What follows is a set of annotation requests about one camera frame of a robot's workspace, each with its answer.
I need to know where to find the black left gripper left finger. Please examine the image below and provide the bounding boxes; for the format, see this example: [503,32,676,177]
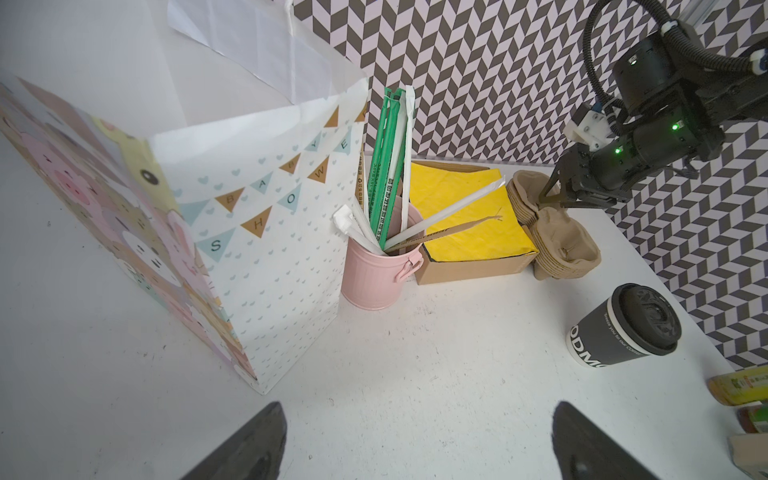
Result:
[183,401,287,480]

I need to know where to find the white patterned gift bag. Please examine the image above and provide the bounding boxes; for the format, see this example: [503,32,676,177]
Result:
[1,1,369,394]

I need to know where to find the yellow paper napkin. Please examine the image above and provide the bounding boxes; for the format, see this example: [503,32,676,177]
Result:
[410,164,537,262]

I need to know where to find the wooden stir stick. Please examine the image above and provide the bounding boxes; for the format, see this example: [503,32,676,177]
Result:
[384,215,502,253]

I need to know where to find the green wrapped straw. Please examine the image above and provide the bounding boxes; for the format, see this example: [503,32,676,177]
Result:
[367,88,406,249]

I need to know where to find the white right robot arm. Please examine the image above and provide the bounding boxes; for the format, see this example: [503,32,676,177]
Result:
[538,1,767,209]

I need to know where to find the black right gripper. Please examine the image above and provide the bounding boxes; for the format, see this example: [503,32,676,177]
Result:
[538,89,726,209]

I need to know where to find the pink metal bucket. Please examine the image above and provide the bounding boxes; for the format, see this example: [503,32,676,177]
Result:
[333,203,424,311]

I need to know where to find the yellow capped sauce bottle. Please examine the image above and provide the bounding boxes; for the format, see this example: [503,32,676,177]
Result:
[736,404,768,434]

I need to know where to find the brown cardboard napkin box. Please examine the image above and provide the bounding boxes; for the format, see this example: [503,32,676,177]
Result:
[412,161,538,285]

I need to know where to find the black takeout coffee cup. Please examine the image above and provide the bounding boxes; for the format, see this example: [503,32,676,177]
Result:
[566,283,682,369]

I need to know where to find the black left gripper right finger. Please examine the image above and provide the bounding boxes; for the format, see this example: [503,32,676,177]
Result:
[552,401,657,480]

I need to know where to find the stacked pulp cup carriers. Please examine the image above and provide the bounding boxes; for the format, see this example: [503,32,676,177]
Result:
[506,170,602,280]

